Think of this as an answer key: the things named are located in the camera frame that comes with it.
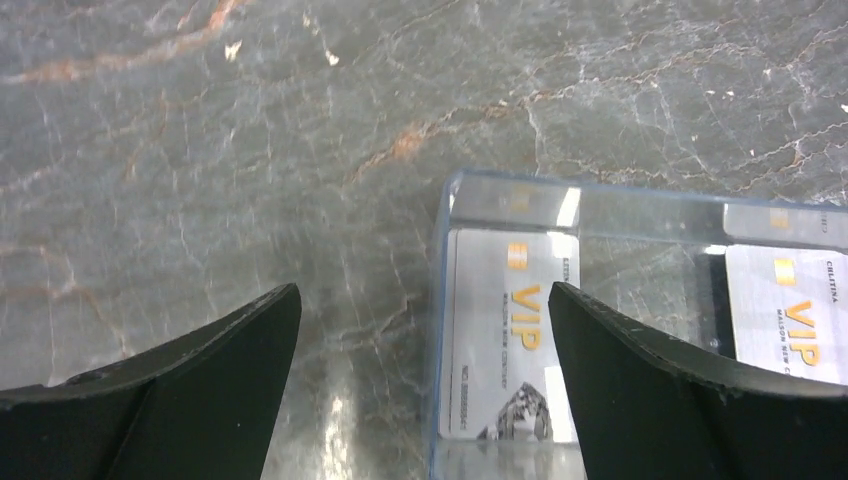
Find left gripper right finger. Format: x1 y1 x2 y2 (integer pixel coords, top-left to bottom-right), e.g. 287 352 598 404
549 282 847 479

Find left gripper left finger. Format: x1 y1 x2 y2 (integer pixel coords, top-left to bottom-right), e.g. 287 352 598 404
1 284 302 479

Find clear plastic card sleeve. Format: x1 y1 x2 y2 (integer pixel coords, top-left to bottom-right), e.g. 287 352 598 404
427 170 847 479

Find stacked VIP credit cards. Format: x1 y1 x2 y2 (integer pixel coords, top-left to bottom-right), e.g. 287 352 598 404
724 245 847 385

